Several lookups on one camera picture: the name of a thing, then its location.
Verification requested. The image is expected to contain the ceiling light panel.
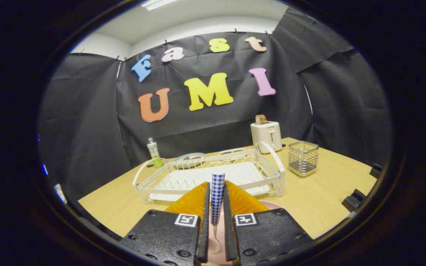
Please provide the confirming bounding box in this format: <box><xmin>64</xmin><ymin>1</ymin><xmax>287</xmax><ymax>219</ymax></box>
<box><xmin>141</xmin><ymin>0</ymin><xmax>180</xmax><ymax>11</ymax></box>

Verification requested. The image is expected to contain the cream white toaster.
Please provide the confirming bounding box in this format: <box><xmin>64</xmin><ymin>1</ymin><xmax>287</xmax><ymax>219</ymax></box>
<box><xmin>250</xmin><ymin>121</ymin><xmax>283</xmax><ymax>154</ymax></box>

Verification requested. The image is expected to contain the black backdrop cloth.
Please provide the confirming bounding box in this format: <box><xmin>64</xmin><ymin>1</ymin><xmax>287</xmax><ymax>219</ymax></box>
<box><xmin>37</xmin><ymin>7</ymin><xmax>393</xmax><ymax>202</ymax></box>

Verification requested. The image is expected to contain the white device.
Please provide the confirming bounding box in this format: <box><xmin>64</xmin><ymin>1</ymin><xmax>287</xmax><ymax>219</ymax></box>
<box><xmin>53</xmin><ymin>184</ymin><xmax>68</xmax><ymax>204</ymax></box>

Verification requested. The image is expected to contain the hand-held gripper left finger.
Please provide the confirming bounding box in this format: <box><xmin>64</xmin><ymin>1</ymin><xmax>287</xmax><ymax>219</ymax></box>
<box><xmin>119</xmin><ymin>181</ymin><xmax>210</xmax><ymax>266</ymax></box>

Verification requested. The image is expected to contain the pale teal plate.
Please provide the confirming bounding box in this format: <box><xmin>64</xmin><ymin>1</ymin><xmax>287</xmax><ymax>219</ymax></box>
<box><xmin>172</xmin><ymin>153</ymin><xmax>206</xmax><ymax>168</ymax></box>

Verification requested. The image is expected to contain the small green liquid bottle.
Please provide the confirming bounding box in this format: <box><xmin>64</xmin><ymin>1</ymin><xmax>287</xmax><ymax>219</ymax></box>
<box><xmin>147</xmin><ymin>137</ymin><xmax>163</xmax><ymax>168</ymax></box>

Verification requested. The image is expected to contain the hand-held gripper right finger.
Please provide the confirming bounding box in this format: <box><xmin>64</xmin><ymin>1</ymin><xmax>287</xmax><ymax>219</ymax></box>
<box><xmin>222</xmin><ymin>180</ymin><xmax>314</xmax><ymax>265</ymax></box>

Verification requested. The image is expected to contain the blue checkered handle spoon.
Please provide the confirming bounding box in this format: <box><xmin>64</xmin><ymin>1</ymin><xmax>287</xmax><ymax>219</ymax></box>
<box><xmin>207</xmin><ymin>171</ymin><xmax>226</xmax><ymax>255</ymax></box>

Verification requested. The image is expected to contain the metal wire basket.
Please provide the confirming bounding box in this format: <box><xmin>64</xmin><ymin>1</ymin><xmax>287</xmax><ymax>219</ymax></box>
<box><xmin>288</xmin><ymin>141</ymin><xmax>319</xmax><ymax>178</ymax></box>

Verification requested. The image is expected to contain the white wire dish rack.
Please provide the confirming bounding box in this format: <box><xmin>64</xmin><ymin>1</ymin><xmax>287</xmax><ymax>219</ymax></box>
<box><xmin>132</xmin><ymin>141</ymin><xmax>286</xmax><ymax>204</ymax></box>

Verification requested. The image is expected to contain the pink plate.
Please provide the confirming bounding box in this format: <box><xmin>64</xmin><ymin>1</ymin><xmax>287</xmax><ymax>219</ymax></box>
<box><xmin>201</xmin><ymin>200</ymin><xmax>292</xmax><ymax>266</ymax></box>

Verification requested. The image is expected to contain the black table edge bracket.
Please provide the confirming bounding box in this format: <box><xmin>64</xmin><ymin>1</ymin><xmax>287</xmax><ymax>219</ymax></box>
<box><xmin>342</xmin><ymin>188</ymin><xmax>367</xmax><ymax>213</ymax></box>
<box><xmin>369</xmin><ymin>163</ymin><xmax>383</xmax><ymax>180</ymax></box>

